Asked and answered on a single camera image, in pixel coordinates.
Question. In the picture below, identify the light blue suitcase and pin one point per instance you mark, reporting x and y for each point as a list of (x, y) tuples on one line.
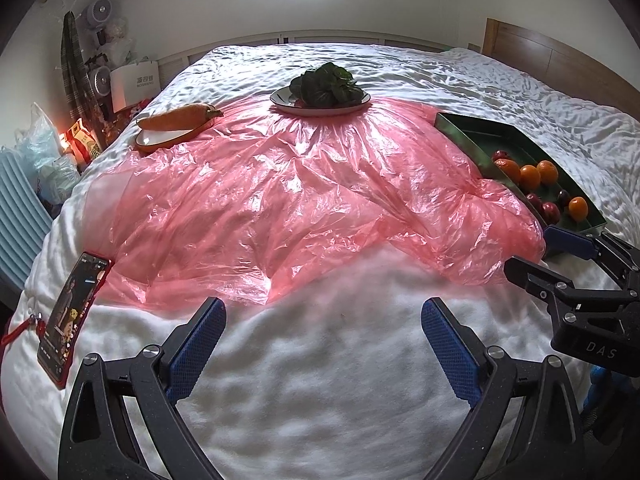
[(24, 223)]

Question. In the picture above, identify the orange mandarin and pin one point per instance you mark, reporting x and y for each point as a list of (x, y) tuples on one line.
[(509, 168)]

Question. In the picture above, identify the orange mandarin tray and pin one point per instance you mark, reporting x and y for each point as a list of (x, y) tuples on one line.
[(548, 173)]

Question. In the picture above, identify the green leafy vegetable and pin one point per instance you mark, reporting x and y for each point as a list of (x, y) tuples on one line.
[(328, 77)]

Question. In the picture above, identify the small red apple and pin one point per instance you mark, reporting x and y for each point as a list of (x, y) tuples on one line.
[(500, 154), (534, 200)]

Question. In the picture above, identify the smartphone in red case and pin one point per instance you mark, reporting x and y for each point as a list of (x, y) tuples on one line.
[(57, 343)]

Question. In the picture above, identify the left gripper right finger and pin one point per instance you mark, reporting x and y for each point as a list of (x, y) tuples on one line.
[(480, 375)]

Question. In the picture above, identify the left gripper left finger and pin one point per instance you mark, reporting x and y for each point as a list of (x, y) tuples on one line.
[(165, 374)]

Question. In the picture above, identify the red yellow snack package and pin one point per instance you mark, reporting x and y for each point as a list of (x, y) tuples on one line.
[(82, 143)]

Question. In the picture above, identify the blue translucent plastic bag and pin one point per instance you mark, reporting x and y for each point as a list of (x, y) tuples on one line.
[(50, 168)]

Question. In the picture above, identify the dark purple plum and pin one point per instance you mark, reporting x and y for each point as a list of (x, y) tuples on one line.
[(563, 198)]

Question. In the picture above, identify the pink plastic sheet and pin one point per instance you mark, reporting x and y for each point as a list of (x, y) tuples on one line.
[(260, 204)]

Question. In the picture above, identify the wooden headboard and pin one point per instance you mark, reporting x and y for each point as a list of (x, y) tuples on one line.
[(559, 66)]

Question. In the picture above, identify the right blue gloved hand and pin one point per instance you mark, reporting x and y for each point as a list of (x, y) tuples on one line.
[(609, 388)]

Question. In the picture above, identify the orange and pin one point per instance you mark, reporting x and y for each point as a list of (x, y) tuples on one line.
[(529, 178), (578, 209)]

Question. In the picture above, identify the plaid scarf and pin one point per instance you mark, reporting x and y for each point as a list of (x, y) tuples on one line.
[(80, 99)]

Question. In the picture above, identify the upper small fan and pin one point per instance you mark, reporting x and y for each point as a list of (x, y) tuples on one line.
[(97, 13)]

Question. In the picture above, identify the orange rimmed oval plate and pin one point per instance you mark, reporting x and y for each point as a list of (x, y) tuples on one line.
[(149, 141)]

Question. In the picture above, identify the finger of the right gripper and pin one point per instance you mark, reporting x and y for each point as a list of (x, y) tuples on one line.
[(617, 258), (545, 279)]

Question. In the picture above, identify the white round plate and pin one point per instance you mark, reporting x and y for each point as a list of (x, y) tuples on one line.
[(323, 105)]

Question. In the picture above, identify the carrot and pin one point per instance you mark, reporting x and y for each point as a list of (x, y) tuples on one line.
[(187, 117)]

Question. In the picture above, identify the lower small fan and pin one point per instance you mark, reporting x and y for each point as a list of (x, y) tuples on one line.
[(100, 80)]

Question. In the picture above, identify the white paper box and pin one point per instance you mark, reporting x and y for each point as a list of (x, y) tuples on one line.
[(133, 83)]

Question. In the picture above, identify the small fan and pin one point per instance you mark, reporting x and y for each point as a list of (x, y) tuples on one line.
[(100, 80), (97, 13)]

